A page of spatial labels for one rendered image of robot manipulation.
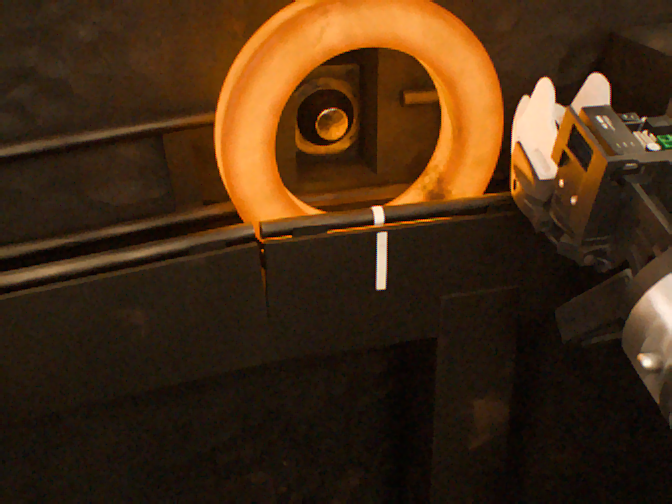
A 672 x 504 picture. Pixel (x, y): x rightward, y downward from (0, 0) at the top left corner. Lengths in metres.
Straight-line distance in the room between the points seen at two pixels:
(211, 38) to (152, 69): 0.04
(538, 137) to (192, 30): 0.23
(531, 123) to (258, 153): 0.18
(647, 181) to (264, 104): 0.22
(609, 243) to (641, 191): 0.05
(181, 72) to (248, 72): 0.08
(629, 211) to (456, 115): 0.14
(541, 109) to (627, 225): 0.11
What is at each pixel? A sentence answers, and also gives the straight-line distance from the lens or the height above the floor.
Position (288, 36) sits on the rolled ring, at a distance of 0.58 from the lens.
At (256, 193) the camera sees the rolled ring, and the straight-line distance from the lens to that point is 0.61.
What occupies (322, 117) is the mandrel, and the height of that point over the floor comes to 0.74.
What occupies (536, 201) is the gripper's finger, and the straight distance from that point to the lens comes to 0.60.
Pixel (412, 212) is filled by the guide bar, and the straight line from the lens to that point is 0.62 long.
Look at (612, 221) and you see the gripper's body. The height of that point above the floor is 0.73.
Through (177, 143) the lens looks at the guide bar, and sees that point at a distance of 0.66.
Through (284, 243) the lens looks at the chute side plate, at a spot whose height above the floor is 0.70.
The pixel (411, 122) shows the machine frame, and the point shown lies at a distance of 0.70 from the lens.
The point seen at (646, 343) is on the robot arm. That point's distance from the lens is 0.51.
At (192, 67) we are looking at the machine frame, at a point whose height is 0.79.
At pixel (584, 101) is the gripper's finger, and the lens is 0.66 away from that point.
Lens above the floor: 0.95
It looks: 26 degrees down
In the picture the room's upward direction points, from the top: straight up
